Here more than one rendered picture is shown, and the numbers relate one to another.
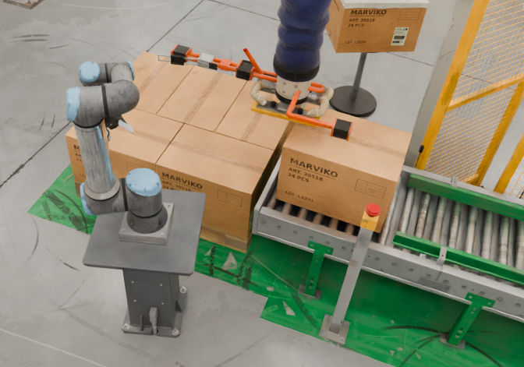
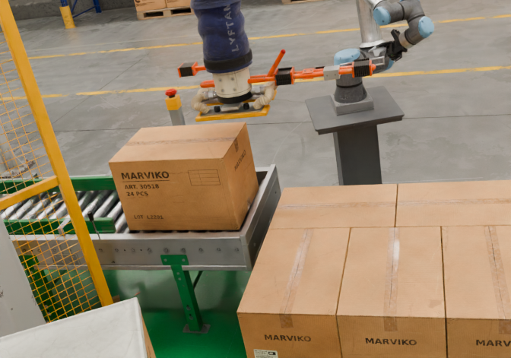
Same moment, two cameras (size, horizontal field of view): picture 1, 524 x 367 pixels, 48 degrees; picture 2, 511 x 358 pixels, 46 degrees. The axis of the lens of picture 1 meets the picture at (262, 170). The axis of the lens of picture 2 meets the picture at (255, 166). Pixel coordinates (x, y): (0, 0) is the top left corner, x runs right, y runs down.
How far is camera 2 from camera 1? 5.17 m
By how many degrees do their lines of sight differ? 109
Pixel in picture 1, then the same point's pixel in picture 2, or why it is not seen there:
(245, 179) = (294, 195)
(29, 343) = (446, 178)
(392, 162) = (140, 137)
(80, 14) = not seen: outside the picture
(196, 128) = (375, 225)
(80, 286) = not seen: hidden behind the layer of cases
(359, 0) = (100, 313)
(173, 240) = (327, 106)
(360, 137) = (166, 145)
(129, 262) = not seen: hidden behind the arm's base
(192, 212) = (322, 118)
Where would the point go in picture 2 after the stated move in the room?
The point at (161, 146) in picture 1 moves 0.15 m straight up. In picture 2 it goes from (402, 198) to (401, 170)
